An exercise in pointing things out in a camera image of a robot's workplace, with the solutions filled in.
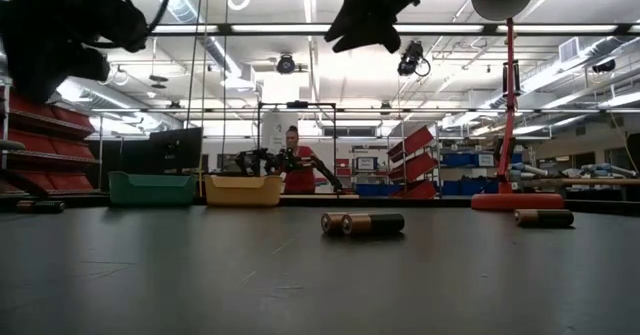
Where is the yellow plastic bin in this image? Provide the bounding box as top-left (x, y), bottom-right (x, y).
top-left (203, 174), bottom-right (284, 208)

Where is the black background monitor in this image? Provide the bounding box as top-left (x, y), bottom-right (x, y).
top-left (119, 127), bottom-right (204, 176)

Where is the background wooden table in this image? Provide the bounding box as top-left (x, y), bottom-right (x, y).
top-left (282, 192), bottom-right (360, 200)

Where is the blue storage crate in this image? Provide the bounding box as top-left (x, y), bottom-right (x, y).
top-left (354, 182), bottom-right (401, 198)

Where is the white banner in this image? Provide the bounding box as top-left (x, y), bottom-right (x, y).
top-left (260, 112), bottom-right (300, 154)

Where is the red bin shelving rack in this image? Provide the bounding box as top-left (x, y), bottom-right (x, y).
top-left (0, 85), bottom-right (100, 197)
top-left (387, 124), bottom-right (441, 200)

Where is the teal plastic bin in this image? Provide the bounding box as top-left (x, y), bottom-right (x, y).
top-left (108, 170), bottom-right (197, 207)

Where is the round black ceiling fixture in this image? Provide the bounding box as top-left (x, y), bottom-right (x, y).
top-left (275, 53), bottom-right (297, 76)

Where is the blue bin shelf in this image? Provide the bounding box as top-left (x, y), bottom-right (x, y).
top-left (439, 149), bottom-right (525, 196)

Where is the red desk lamp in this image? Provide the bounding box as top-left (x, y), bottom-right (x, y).
top-left (469, 0), bottom-right (566, 212)

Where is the long wooden workbench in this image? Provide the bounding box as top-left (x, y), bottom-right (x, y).
top-left (522, 176), bottom-right (640, 187)

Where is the person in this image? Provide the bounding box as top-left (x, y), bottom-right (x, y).
top-left (283, 125), bottom-right (317, 195)

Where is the copper black AA battery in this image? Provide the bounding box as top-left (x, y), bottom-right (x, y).
top-left (14, 200), bottom-right (66, 214)
top-left (341, 212), bottom-right (406, 236)
top-left (320, 212), bottom-right (349, 235)
top-left (513, 208), bottom-right (575, 229)

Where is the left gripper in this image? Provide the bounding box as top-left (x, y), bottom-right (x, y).
top-left (0, 0), bottom-right (149, 104)

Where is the black overhead camera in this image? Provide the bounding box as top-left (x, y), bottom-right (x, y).
top-left (397, 39), bottom-right (432, 79)

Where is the black aluminium table frame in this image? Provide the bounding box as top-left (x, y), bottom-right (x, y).
top-left (0, 193), bottom-right (640, 215)

